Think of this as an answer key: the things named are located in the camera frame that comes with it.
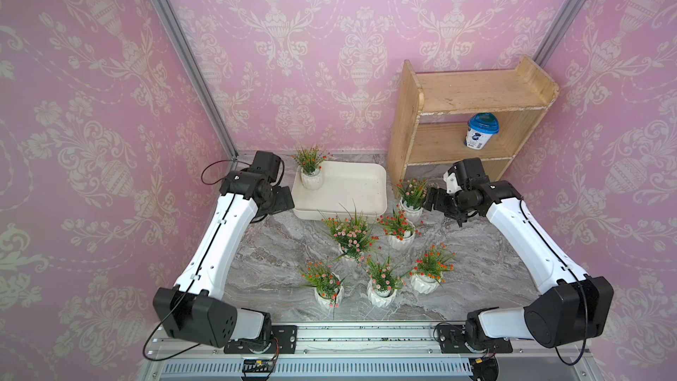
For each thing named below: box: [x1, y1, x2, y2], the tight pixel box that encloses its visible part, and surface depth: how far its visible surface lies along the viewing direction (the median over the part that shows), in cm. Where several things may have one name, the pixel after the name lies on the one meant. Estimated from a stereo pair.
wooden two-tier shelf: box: [386, 55, 560, 195], surface depth 84 cm
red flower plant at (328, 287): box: [289, 254, 346, 309], surface depth 77 cm
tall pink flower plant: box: [320, 199, 380, 261], surface depth 81 cm
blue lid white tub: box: [463, 112, 500, 151], surface depth 89 cm
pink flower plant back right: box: [395, 178, 440, 223], surface depth 95 cm
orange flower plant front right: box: [409, 242, 456, 295], surface depth 80 cm
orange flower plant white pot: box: [290, 144, 334, 191], surface depth 105 cm
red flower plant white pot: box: [376, 203, 425, 251], surface depth 85 cm
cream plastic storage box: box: [290, 160, 388, 222], surface depth 110 cm
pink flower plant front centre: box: [366, 254, 409, 308], surface depth 77 cm
